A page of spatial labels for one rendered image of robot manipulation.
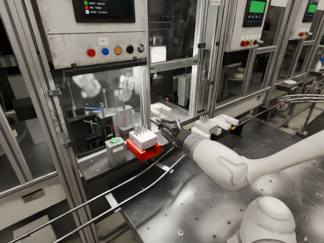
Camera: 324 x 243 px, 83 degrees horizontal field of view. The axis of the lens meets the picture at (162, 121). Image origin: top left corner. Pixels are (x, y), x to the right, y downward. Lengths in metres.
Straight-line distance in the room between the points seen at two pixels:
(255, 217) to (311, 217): 0.50
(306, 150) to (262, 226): 0.31
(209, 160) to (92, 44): 0.64
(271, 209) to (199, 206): 0.39
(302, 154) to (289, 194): 0.68
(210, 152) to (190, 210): 0.53
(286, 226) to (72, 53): 0.98
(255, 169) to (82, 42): 0.80
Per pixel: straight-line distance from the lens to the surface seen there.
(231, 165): 0.57
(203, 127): 1.25
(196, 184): 1.17
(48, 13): 0.82
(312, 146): 0.64
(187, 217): 1.03
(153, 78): 1.26
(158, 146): 0.97
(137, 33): 0.94
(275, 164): 0.71
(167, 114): 1.35
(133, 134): 0.97
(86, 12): 0.83
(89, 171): 0.96
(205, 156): 0.59
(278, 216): 0.80
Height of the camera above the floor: 1.53
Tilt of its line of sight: 28 degrees down
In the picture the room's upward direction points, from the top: straight up
